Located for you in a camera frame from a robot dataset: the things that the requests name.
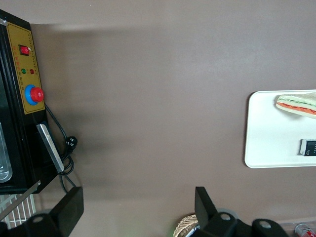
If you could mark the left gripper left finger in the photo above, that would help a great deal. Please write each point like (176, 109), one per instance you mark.
(69, 209)

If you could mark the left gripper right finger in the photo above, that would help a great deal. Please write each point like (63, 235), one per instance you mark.
(203, 209)

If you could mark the cream plastic tray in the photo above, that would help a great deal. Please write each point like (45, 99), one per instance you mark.
(271, 138)

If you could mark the large wicker basket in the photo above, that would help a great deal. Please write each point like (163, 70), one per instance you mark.
(184, 225)

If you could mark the red cola bottle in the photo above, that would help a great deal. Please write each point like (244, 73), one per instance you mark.
(304, 230)

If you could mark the black snack packet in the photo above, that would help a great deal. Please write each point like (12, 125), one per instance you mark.
(308, 147)

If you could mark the wrapped triangle sandwich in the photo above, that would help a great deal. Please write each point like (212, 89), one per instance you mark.
(296, 105)

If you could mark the black sealing machine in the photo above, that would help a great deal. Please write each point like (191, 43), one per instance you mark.
(24, 74)

